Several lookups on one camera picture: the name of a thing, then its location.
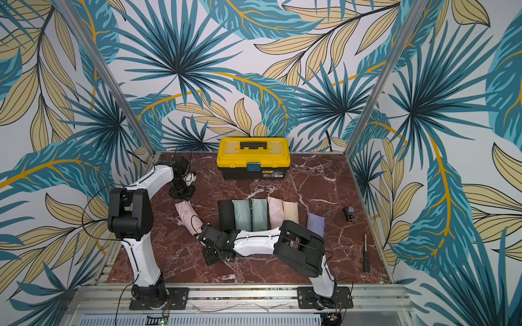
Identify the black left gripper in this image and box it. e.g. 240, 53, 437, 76
167, 177, 195, 201

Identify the black sleeved umbrella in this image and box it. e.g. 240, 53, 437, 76
218, 200, 236, 233

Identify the pink umbrella sleeve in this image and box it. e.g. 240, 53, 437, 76
175, 201, 203, 236

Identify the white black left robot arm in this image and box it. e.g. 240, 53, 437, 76
107, 156, 197, 309

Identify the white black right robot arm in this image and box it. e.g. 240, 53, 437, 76
197, 221, 337, 299

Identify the mint sleeved umbrella left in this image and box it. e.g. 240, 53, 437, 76
232, 199, 252, 231

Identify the mint sleeved umbrella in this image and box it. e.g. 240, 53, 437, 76
251, 198, 268, 232
232, 199, 252, 231

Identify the mint sleeved umbrella right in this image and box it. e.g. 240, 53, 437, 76
251, 198, 268, 232

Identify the yellow black toolbox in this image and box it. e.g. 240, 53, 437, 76
216, 137, 291, 180

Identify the pink sleeved umbrella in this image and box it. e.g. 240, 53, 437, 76
267, 196, 285, 229

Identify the beige sleeved umbrella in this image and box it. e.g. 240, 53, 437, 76
283, 201, 300, 224

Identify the lavender sleeved umbrella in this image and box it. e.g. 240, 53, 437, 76
307, 212, 326, 238

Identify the small black electrical part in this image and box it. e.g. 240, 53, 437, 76
343, 206, 355, 224

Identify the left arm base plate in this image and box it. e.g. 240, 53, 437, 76
129, 287, 190, 311

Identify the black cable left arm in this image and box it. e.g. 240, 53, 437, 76
80, 185, 123, 245

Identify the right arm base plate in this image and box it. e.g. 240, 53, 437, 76
297, 287, 354, 311

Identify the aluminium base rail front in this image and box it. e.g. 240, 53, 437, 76
60, 283, 421, 325

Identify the black handled screwdriver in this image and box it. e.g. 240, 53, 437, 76
362, 234, 371, 273

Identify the aluminium frame rail left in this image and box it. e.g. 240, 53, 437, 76
54, 0, 156, 157

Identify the aluminium frame rail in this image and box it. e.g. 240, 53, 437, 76
345, 0, 428, 158
54, 0, 156, 157

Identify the aluminium frame rail right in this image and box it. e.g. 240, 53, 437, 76
345, 0, 428, 158

